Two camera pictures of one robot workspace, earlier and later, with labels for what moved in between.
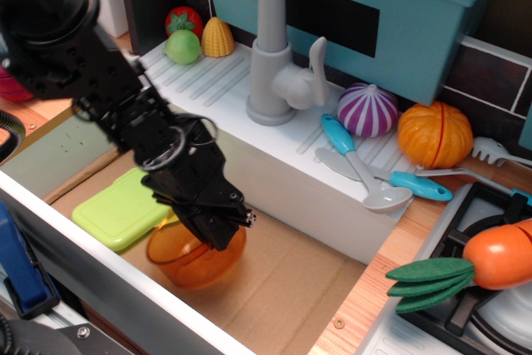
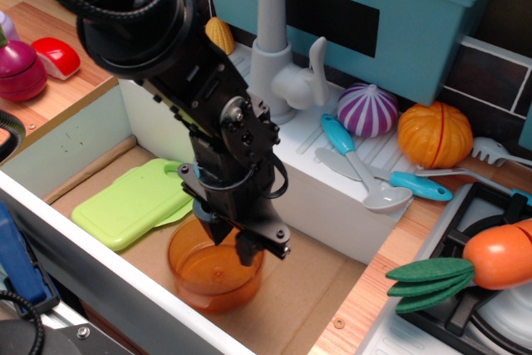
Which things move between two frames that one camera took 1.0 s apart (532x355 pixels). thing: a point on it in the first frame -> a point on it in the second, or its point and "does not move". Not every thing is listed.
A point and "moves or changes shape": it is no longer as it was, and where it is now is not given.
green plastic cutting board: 122,211 does not move
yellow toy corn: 217,39 does not move
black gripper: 189,171 -> 233,179
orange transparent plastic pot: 177,256 moves or changes shape
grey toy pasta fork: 497,153 does not move
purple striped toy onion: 367,110 does not move
